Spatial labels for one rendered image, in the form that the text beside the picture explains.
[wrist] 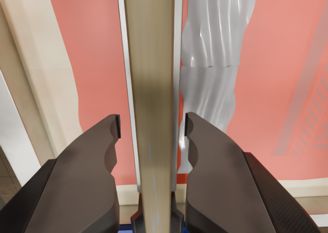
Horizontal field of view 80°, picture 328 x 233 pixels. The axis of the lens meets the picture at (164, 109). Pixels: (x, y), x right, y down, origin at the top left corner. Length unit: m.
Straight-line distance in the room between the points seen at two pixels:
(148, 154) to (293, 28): 0.21
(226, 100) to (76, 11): 0.20
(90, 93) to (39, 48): 0.07
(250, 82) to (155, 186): 0.17
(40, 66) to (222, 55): 0.21
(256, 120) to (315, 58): 0.10
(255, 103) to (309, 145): 0.13
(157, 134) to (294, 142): 0.26
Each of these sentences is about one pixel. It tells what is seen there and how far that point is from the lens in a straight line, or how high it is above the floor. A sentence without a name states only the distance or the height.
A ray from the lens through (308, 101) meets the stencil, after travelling 0.33.
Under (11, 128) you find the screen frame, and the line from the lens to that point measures 0.29.
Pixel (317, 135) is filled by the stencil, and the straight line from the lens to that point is 0.38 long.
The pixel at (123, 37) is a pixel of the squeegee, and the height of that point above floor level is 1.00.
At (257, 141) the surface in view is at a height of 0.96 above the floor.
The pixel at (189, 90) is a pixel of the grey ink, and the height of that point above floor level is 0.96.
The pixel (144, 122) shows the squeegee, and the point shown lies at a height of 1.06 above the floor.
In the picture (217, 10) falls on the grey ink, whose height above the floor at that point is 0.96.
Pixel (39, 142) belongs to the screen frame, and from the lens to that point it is 0.31.
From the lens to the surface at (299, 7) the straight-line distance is 0.28.
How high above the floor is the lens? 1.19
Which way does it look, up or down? 61 degrees down
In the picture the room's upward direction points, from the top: 174 degrees clockwise
